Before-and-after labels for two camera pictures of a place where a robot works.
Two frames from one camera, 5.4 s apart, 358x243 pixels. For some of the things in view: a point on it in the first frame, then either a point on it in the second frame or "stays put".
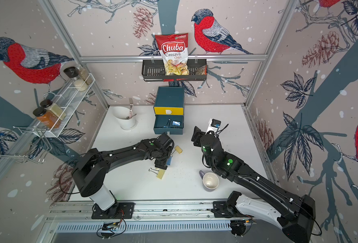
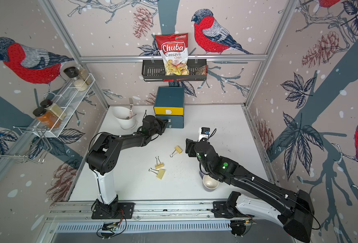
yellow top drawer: (168, 111) stays put
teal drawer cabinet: (168, 110) stays put
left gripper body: (163, 157) → (159, 127)
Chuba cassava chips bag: (173, 48) stays put
